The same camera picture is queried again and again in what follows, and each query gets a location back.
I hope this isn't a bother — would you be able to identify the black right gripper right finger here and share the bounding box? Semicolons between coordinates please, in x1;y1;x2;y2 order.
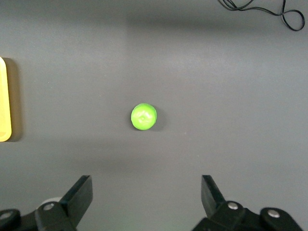
192;175;304;231

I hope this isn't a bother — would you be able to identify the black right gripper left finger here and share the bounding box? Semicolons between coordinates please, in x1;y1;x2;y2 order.
0;175;93;231

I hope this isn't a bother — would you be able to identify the green apple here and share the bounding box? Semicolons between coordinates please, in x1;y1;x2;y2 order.
130;103;158;131

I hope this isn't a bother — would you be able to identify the yellow plastic tray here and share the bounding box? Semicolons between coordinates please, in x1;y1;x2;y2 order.
0;57;12;142

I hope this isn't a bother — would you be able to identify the loose black cable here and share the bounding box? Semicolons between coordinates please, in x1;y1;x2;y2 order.
218;0;305;32

